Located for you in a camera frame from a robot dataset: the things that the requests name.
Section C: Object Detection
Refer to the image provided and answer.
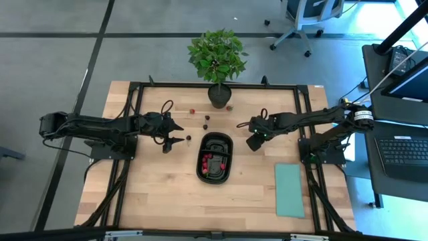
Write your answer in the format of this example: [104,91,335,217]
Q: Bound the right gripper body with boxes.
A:
[249,113,279,137]

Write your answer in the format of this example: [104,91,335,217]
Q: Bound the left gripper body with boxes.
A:
[135,111,168,145]

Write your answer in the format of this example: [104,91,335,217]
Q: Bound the black plastic two-compartment container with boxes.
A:
[195,131,234,185]

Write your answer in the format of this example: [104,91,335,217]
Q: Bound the teal folded cloth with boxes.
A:
[274,163,306,219]

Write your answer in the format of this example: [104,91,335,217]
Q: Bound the green potted plant black pot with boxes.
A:
[186,28,250,110]

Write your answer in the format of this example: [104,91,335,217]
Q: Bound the dark side desk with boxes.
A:
[362,43,428,127]
[362,119,428,209]

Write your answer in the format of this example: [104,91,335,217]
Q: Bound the white office swivel chair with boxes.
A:
[263,0,345,58]

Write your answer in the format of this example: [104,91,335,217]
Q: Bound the black computer keyboard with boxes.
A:
[374,135,428,183]

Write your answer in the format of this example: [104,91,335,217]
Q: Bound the grey furniture leg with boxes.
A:
[0,146,27,162]

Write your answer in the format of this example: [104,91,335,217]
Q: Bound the black power adapter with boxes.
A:
[387,46,411,77]

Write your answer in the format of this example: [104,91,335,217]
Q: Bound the black computer monitor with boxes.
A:
[381,56,428,103]

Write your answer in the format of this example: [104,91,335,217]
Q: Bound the black diagonal pole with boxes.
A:
[373,0,428,56]

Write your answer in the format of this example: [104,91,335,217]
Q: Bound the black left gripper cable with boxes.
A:
[159,98,174,117]

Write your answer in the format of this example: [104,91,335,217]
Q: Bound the black aluminium table frame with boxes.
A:
[80,75,358,235]

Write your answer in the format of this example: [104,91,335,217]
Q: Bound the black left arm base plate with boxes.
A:
[89,133,138,161]

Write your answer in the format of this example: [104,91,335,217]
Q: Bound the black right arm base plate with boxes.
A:
[298,137,348,165]

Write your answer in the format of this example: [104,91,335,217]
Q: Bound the silver metal bracket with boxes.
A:
[104,230,144,239]
[289,233,330,241]

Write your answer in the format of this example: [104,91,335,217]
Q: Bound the white cable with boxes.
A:
[362,40,428,101]

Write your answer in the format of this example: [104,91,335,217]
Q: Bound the black camera rig bar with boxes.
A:
[0,226,428,241]

